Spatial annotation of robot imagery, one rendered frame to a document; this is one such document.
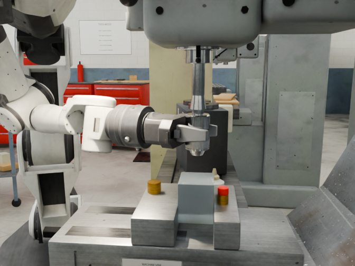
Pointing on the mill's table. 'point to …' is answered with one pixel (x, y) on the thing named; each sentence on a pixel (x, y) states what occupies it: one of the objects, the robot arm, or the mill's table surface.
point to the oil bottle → (217, 178)
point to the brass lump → (153, 187)
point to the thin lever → (198, 54)
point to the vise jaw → (156, 218)
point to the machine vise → (286, 241)
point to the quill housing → (202, 22)
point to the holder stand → (205, 165)
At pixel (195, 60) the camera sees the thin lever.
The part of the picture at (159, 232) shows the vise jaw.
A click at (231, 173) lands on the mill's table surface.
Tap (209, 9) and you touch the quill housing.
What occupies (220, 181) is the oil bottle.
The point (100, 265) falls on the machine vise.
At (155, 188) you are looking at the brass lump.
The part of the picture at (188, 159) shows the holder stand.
